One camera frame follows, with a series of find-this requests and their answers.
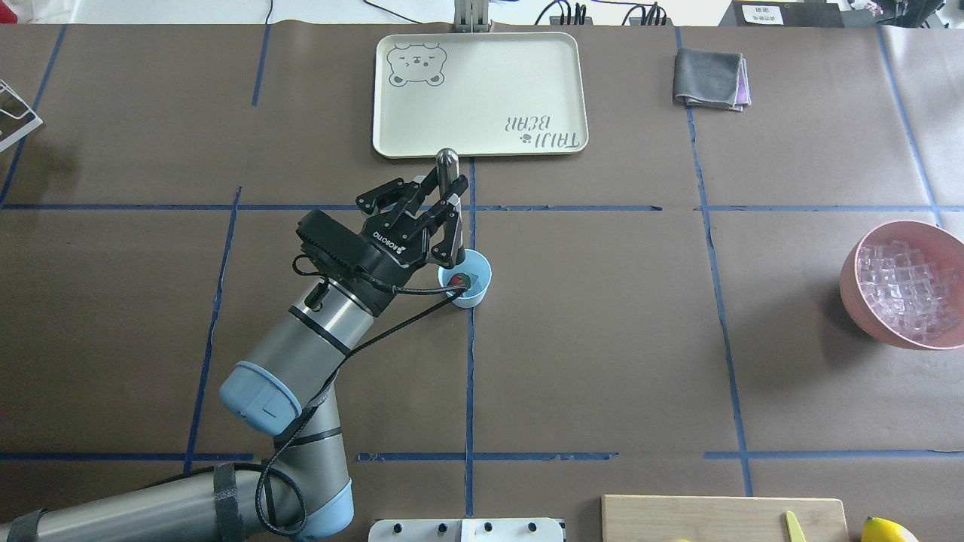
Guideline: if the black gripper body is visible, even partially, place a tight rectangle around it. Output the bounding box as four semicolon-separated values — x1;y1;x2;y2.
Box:
354;217;430;302

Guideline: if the steel muddler black tip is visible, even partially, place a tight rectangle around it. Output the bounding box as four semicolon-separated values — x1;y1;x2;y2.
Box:
436;148;460;199

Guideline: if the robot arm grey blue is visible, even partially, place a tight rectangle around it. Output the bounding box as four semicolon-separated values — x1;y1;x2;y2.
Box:
2;169;469;541

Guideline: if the light blue plastic cup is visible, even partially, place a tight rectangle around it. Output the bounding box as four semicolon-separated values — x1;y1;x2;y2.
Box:
437;249;493;309

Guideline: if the pink bowl with ice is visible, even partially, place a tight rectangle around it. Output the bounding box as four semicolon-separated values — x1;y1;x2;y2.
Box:
839;220;963;351

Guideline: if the cream bear tray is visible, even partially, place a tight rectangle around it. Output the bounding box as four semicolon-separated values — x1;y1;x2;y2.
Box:
372;32;589;159

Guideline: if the dark grey folded cloth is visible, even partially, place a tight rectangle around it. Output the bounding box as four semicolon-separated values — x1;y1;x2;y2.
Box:
673;47;752;112

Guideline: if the wooden cutting board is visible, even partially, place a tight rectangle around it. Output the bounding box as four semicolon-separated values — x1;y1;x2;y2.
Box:
600;495;850;541

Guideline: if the yellow knife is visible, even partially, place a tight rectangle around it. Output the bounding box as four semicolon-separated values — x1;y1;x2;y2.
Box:
784;510;807;542

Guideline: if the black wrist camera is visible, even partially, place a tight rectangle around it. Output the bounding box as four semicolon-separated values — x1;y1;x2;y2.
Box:
296;210;365;279

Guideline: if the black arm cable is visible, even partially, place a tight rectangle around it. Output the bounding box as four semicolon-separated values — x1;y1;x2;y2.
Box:
255;256;464;537

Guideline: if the aluminium frame post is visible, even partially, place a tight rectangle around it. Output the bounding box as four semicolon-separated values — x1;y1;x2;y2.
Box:
453;0;491;33

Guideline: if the white camera post with base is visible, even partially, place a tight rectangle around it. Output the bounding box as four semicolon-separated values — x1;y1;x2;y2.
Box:
368;517;567;541

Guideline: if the white wire cup rack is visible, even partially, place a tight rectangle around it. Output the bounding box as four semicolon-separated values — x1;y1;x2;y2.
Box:
0;80;44;152

